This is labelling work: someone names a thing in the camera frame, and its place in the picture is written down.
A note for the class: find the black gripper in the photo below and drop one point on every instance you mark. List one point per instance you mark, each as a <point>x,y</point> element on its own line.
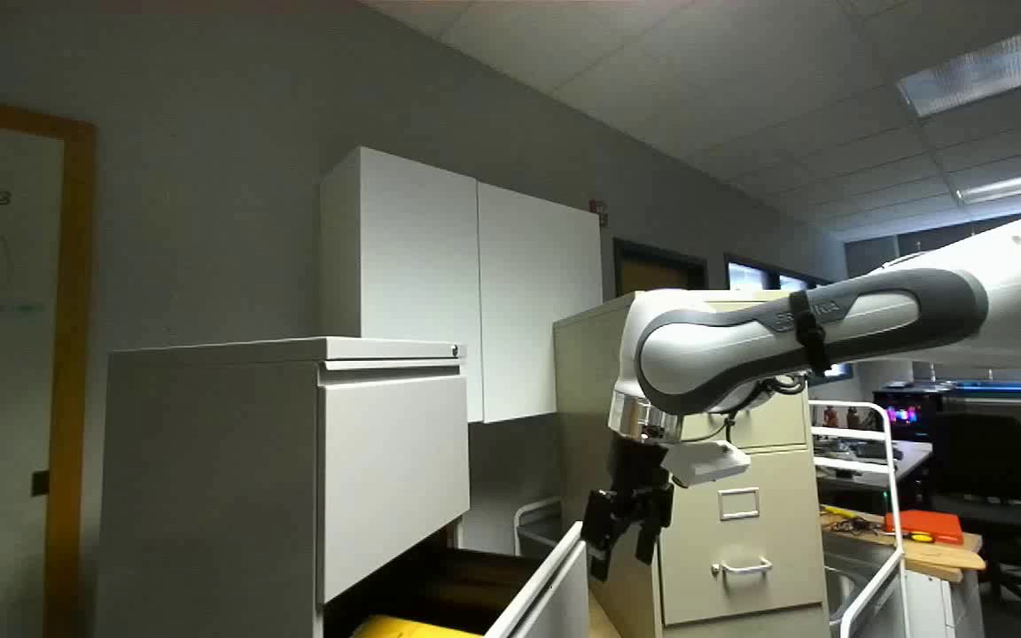
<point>641,479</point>

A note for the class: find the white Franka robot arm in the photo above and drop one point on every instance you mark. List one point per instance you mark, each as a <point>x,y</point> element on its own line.
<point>770,324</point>

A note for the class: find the white file cabinet bottom drawer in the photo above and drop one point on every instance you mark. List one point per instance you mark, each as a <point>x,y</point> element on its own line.
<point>541,597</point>

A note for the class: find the beige metal file cabinet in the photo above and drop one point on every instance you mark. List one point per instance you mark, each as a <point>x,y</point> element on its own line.
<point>744,532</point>

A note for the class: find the yellow object in drawer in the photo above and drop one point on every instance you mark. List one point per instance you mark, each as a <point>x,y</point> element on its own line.
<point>410,629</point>

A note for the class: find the dark wooden door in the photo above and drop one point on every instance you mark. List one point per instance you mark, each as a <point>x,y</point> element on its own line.
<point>652,272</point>

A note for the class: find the orange flat object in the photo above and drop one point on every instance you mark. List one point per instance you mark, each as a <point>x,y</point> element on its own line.
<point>921,526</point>

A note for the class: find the wooden board table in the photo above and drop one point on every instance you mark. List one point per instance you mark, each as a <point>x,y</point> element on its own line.
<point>946,554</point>

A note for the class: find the black office chair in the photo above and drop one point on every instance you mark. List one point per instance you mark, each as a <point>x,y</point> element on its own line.
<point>991,474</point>

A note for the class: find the computer monitor with blue screen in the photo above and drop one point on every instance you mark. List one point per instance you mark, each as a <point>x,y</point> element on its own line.
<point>1007,395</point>

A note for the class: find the narrow ceiling light strip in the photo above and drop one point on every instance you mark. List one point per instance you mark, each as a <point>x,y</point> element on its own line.
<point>1017,182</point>

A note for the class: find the large rectangular ceiling light panel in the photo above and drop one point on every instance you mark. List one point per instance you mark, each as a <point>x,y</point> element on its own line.
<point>991,67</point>

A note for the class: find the wood framed whiteboard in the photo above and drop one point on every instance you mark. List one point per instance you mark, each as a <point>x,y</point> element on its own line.
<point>2,378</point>

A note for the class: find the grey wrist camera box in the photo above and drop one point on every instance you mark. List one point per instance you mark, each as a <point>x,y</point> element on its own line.
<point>706,460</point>

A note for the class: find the white wall cabinet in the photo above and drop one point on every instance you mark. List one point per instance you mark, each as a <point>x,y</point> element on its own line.
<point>463,272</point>

